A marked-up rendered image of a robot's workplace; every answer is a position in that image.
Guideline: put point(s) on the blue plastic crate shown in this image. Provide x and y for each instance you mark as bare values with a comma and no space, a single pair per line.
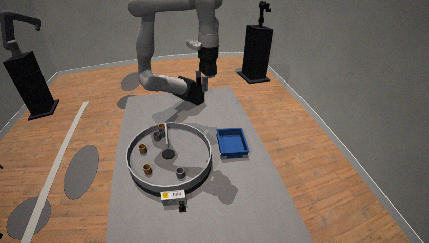
232,143

